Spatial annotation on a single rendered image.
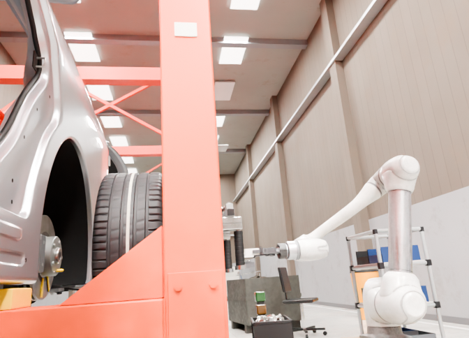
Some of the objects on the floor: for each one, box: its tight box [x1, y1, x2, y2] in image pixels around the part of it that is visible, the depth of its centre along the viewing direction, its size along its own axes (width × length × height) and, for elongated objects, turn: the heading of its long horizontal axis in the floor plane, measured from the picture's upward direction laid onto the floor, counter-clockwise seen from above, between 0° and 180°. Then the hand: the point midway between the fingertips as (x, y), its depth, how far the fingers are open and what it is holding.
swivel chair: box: [278, 267, 327, 338], centre depth 497 cm, size 53×53×84 cm
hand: (244, 253), depth 186 cm, fingers open, 13 cm apart
